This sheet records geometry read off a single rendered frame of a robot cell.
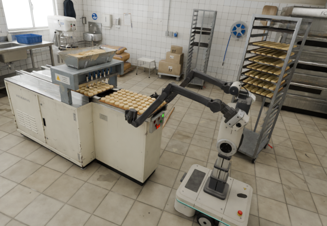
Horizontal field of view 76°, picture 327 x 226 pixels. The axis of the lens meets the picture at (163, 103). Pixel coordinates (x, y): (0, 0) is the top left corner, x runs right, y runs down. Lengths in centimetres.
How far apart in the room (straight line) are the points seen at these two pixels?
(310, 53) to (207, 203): 358
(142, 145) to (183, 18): 433
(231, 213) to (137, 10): 541
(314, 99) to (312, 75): 50
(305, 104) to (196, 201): 367
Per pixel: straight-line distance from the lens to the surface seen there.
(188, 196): 209
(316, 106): 525
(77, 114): 224
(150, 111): 168
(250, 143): 326
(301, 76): 497
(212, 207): 208
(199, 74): 197
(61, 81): 225
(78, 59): 213
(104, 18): 670
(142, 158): 217
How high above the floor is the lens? 181
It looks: 25 degrees down
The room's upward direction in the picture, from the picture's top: 5 degrees clockwise
